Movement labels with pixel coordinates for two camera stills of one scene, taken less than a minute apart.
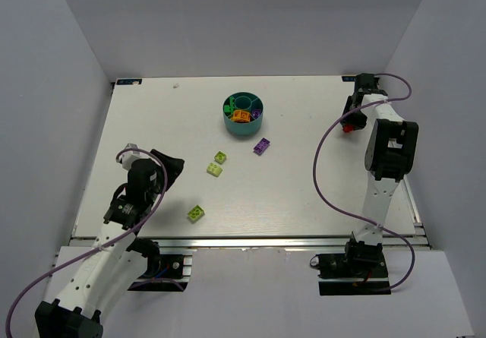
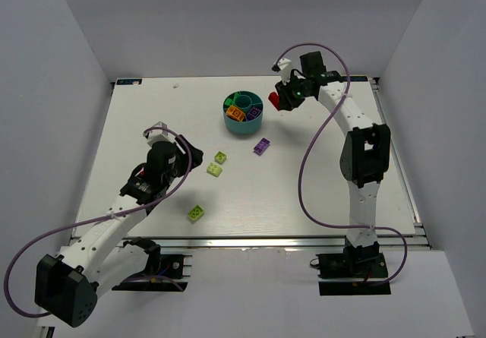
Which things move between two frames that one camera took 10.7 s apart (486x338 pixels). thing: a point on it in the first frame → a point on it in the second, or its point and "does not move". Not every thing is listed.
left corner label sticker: (129, 81) does not move
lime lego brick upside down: (220, 157) does not move
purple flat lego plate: (261, 146) does not move
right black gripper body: (354, 115) → (285, 97)
